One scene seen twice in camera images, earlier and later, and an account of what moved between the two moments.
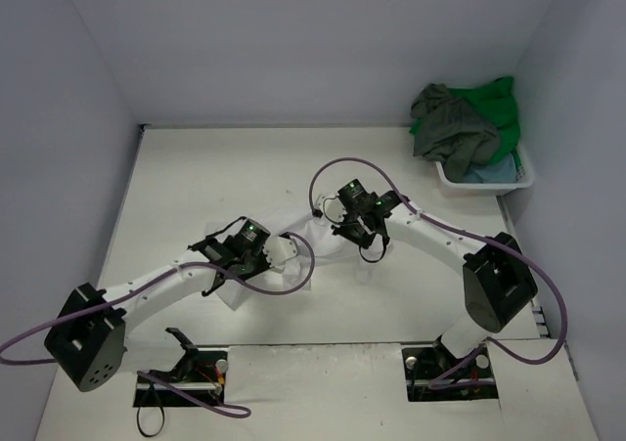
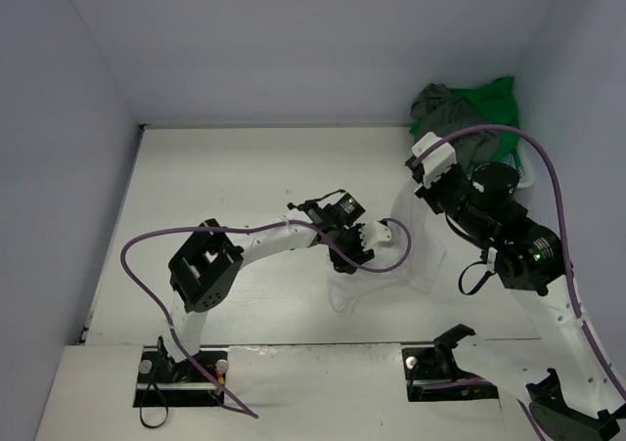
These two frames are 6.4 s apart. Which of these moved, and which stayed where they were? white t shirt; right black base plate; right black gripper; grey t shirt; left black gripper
Moved: left black gripper; white t shirt; right black gripper
Stayed: grey t shirt; right black base plate
